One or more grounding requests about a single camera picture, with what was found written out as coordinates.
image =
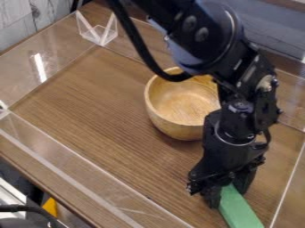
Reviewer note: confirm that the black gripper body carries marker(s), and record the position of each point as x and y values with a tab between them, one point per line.
224	155

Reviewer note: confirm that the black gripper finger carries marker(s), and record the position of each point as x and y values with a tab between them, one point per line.
211	194
244	176

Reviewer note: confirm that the green rectangular block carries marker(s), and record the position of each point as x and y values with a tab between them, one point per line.
236	213

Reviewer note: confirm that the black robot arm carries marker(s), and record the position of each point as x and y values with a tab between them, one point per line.
207	44

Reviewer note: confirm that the light brown wooden bowl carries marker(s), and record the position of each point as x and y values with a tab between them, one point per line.
179	104

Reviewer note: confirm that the yellow label on device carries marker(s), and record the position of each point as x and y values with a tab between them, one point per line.
49	206

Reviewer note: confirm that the clear acrylic corner bracket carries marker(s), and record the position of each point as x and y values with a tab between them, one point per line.
96	34

